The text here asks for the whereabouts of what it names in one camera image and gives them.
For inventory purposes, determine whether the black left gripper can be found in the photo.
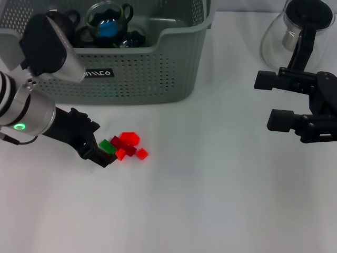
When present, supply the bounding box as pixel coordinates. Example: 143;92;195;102
42;107;118;168

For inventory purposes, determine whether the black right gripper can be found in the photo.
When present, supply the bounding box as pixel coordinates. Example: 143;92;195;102
254;67;337;144

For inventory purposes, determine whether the green building brick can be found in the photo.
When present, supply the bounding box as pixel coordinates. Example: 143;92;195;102
99;139;117;155

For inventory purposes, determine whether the glass teacup with black base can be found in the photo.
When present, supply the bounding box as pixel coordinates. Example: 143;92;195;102
120;24;147;48
85;1;134;43
75;25;98;48

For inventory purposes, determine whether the blue square building brick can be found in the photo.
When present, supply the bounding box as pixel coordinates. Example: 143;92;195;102
99;21;118;38

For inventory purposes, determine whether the grey perforated storage bin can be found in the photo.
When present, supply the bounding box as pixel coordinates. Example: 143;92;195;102
0;0;217;106

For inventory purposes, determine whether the dark red long brick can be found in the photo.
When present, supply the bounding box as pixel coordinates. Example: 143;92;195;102
110;135;137;158

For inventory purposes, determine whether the red hexagonal building plate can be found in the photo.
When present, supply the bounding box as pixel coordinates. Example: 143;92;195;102
120;131;141;147

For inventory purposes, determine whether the dark clay teapot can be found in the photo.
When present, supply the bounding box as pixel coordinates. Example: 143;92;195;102
46;9;81;40

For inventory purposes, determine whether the glass teapot with black handle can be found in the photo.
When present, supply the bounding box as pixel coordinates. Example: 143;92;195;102
260;0;334;77

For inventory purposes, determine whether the left arm grey cable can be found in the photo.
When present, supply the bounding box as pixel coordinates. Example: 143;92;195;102
0;132;38;145

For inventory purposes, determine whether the left wrist camera housing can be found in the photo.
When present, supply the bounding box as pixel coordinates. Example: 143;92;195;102
18;13;85;84

